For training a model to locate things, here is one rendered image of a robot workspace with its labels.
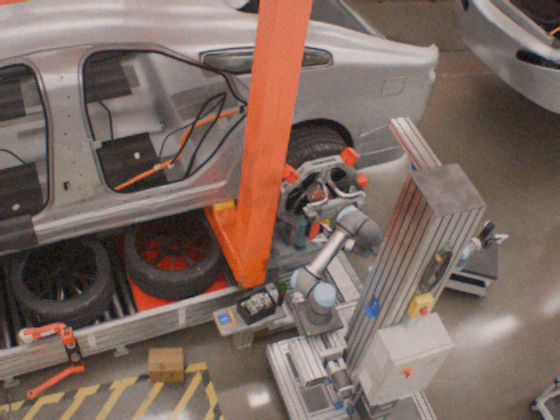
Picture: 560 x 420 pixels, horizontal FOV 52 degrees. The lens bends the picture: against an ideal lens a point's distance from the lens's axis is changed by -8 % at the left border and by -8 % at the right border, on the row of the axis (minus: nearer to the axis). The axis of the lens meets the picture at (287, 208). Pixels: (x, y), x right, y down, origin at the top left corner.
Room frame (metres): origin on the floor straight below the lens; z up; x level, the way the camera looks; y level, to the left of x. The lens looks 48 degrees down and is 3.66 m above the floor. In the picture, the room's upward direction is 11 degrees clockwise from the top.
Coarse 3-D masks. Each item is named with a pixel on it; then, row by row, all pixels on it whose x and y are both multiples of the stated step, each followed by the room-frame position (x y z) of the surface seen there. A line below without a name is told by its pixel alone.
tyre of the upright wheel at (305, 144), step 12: (300, 132) 2.93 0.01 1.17; (312, 132) 2.94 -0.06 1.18; (324, 132) 2.98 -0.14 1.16; (336, 132) 3.09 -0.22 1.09; (288, 144) 2.83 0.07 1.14; (300, 144) 2.83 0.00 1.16; (312, 144) 2.83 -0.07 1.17; (324, 144) 2.85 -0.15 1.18; (336, 144) 2.90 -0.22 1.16; (288, 156) 2.75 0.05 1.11; (300, 156) 2.74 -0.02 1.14; (312, 156) 2.77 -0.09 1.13; (276, 216) 2.68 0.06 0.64
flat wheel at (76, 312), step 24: (72, 240) 2.26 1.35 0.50; (96, 240) 2.30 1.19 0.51; (24, 264) 2.00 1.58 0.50; (48, 264) 2.17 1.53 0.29; (96, 264) 2.12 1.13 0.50; (24, 288) 1.83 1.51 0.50; (48, 288) 1.88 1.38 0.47; (96, 288) 1.94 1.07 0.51; (24, 312) 1.74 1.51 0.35; (48, 312) 1.70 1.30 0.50; (72, 312) 1.75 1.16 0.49; (96, 312) 1.86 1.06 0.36
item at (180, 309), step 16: (240, 288) 2.24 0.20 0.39; (176, 304) 2.03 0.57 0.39; (192, 304) 2.05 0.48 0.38; (208, 304) 2.11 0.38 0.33; (224, 304) 2.17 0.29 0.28; (112, 320) 1.81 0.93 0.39; (128, 320) 1.84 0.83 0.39; (144, 320) 1.88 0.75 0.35; (160, 320) 1.94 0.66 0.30; (80, 336) 1.66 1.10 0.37; (96, 336) 1.71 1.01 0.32; (112, 336) 1.76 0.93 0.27; (0, 352) 1.42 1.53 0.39; (16, 352) 1.45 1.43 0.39; (32, 352) 1.50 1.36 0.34; (48, 352) 1.54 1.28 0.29
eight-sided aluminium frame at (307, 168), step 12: (336, 156) 2.83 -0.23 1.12; (300, 168) 2.70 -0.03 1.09; (312, 168) 2.68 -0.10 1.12; (324, 168) 2.73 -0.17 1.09; (348, 168) 2.82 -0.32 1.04; (300, 180) 2.65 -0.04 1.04; (288, 192) 2.61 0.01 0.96; (348, 192) 2.86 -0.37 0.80; (288, 216) 2.63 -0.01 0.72; (300, 216) 2.74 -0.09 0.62
